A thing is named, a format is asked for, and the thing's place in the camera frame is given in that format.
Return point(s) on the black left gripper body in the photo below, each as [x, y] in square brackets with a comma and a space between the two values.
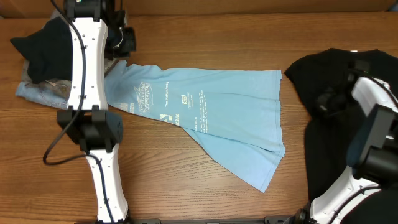
[120, 43]

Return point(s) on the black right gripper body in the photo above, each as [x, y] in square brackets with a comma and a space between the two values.
[331, 101]

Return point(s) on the light blue t-shirt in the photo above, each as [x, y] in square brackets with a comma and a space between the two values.
[234, 115]

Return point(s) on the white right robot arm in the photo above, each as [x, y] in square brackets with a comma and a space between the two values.
[371, 157]

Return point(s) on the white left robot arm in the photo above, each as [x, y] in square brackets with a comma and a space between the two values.
[99, 32]

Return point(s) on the black t-shirt pile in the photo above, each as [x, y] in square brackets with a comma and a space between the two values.
[327, 139]

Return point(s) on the dark teal folded garment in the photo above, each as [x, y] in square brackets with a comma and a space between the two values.
[49, 52]

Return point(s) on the grey folded shorts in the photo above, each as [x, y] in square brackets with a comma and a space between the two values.
[48, 56]

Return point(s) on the blue denim folded jeans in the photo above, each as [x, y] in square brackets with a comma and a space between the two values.
[53, 93]

